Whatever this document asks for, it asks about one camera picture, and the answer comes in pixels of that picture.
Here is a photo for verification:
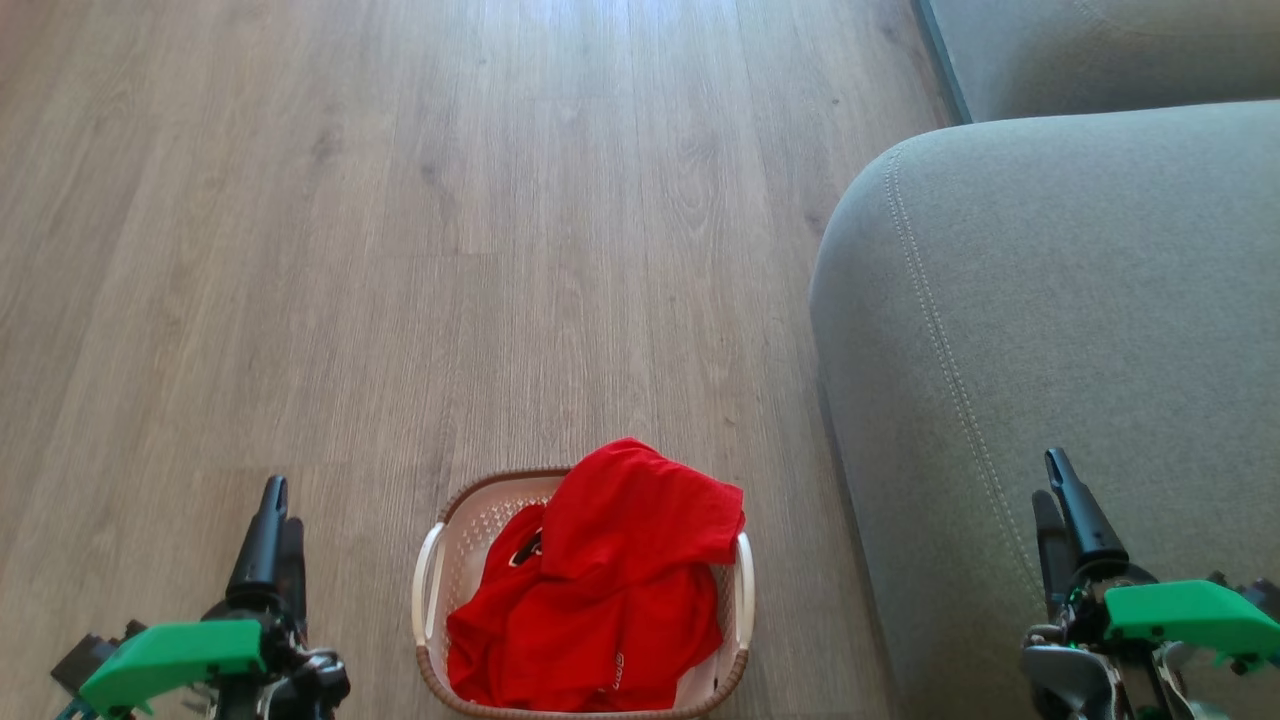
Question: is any plain red t-shirt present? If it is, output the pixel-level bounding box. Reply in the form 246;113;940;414
538;438;746;601

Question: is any white brown-rimmed laundry basket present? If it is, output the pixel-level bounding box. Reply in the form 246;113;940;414
412;468;754;720

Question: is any red jersey with white trim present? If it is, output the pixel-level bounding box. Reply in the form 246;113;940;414
447;503;724;713

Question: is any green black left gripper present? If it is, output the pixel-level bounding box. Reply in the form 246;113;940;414
78;476;351;720

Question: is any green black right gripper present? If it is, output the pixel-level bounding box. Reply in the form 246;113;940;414
1032;447;1280;720

